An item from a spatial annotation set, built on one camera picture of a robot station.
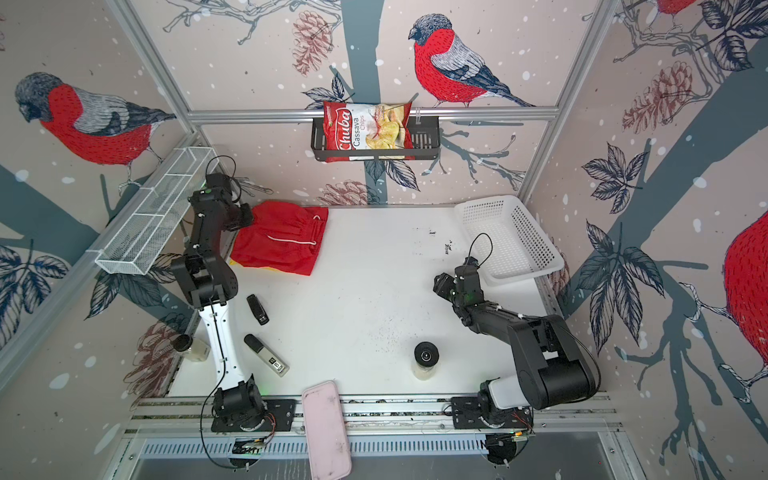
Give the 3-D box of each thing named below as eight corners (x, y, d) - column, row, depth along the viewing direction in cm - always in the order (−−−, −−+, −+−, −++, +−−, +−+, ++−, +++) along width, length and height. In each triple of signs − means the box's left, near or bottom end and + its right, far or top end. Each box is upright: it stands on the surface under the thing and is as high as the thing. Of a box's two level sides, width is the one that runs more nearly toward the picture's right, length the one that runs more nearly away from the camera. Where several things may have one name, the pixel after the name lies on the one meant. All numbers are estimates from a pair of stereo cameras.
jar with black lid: (413, 380, 81) (416, 367, 71) (412, 357, 85) (414, 341, 75) (434, 380, 81) (439, 367, 71) (432, 356, 85) (437, 341, 75)
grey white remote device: (246, 346, 86) (240, 340, 83) (254, 338, 88) (248, 332, 84) (283, 378, 80) (278, 374, 77) (291, 369, 82) (286, 364, 78)
